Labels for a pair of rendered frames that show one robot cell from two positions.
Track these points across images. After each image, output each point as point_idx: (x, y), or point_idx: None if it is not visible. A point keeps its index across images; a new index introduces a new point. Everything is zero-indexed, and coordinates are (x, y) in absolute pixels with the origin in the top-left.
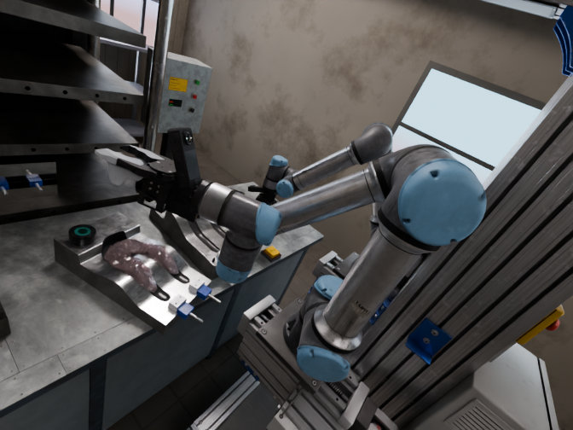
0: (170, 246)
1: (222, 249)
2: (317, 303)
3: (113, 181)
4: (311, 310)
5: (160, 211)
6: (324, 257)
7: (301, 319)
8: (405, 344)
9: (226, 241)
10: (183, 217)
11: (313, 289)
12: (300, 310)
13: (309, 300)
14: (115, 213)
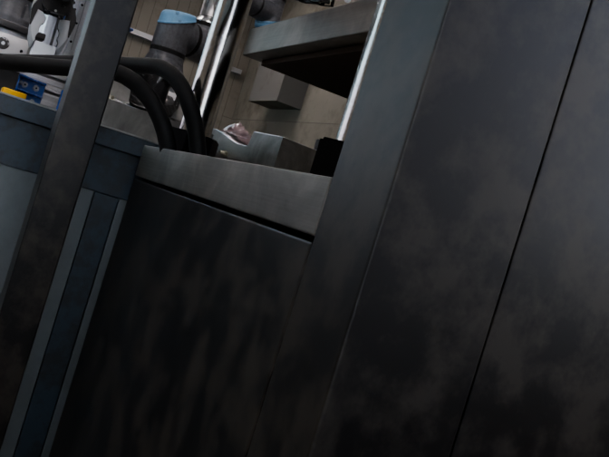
0: (215, 129)
1: (282, 12)
2: (198, 28)
3: (348, 0)
4: (203, 34)
5: (321, 4)
6: (14, 36)
7: (184, 56)
8: (133, 29)
9: (285, 4)
10: (308, 3)
11: (189, 25)
12: (180, 53)
13: (194, 34)
14: (287, 139)
